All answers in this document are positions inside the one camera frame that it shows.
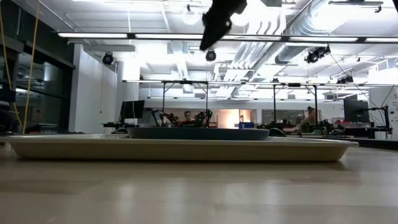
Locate silver ventilation duct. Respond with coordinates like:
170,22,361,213
274,0,349,65

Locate round white ceiling lamp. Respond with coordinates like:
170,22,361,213
182,8,200,26

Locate beige plastic tray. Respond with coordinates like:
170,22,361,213
0,133,360,162

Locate black background station frame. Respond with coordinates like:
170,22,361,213
272,82,318,133
160,80,210,129

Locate person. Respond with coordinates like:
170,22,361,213
297,106,318,134
178,110,197,128

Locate black background desk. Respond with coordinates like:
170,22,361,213
102,122,141,134

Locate blue plate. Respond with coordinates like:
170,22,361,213
126,126,271,141

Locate black computer monitor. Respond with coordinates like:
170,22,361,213
343,98,370,123
119,100,146,124

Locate long linear ceiling light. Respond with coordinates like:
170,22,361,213
57,31,398,44

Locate yellow cable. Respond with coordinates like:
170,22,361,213
0,0,40,135

